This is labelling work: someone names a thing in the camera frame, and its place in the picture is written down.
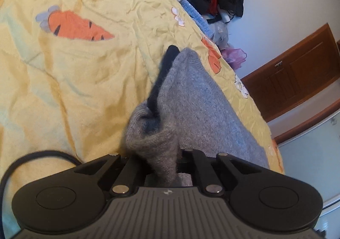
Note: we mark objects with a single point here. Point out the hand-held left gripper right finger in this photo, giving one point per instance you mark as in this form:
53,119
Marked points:
198,172

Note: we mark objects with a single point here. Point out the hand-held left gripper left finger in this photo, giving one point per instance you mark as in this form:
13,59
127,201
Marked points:
130,172

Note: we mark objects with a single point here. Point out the grey sweater with navy sleeves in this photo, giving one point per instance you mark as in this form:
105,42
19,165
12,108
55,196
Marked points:
196,111

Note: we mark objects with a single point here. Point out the yellow carrot print quilt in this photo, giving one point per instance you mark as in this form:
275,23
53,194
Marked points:
79,82

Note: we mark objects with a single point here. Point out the pink plastic bag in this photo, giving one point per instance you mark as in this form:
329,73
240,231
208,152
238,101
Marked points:
233,57

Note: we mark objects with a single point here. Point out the clear plastic bag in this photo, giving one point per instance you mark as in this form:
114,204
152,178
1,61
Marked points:
220,33

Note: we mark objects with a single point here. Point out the brown wooden door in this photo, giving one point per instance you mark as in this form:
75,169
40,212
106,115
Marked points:
300,74

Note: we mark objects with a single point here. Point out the light blue knit garment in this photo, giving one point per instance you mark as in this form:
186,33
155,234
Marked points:
198,18

